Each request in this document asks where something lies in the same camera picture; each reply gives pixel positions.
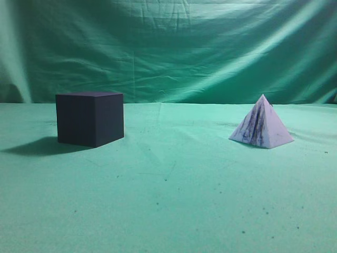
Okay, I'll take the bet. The green backdrop cloth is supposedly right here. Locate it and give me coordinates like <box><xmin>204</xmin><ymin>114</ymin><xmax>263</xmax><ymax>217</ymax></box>
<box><xmin>1</xmin><ymin>1</ymin><xmax>336</xmax><ymax>104</ymax></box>

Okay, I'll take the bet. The white marbled square pyramid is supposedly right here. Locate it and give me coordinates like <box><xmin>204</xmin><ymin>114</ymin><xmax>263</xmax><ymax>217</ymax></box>
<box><xmin>229</xmin><ymin>95</ymin><xmax>294</xmax><ymax>149</ymax></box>

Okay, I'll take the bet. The dark blue cube block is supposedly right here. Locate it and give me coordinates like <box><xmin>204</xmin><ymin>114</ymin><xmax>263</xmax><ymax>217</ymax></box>
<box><xmin>55</xmin><ymin>92</ymin><xmax>124</xmax><ymax>148</ymax></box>

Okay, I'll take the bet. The green table cloth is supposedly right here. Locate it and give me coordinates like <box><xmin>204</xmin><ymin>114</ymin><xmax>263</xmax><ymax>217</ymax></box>
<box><xmin>1</xmin><ymin>103</ymin><xmax>336</xmax><ymax>252</ymax></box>

